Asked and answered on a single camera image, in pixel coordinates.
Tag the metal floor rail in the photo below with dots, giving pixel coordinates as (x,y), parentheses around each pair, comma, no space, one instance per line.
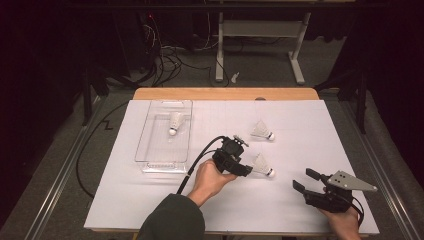
(376,160)
(63,170)

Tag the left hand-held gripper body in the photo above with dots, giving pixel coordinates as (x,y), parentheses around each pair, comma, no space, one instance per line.
(230,151)

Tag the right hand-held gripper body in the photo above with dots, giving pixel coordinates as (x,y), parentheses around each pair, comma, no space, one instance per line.
(333,200)

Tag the black metal stand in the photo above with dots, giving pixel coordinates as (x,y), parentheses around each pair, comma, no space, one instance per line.
(87,106)
(361,106)

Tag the person's left hand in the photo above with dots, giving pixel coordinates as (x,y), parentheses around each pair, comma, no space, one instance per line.
(208,181)

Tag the person's right hand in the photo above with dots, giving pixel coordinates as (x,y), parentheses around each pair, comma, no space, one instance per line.
(343,225)

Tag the white metal desk frame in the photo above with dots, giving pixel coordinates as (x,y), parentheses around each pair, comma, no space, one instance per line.
(260,28)

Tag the dark equipment box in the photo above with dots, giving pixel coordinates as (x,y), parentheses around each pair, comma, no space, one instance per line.
(133,40)

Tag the white scrap on floor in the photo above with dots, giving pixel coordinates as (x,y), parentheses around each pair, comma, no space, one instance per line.
(235,77)

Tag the clear plastic tray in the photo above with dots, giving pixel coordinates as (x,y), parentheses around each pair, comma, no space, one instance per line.
(156,150)

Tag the white feather shuttlecock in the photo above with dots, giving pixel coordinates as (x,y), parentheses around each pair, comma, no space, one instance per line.
(261,165)
(260,130)
(175,120)

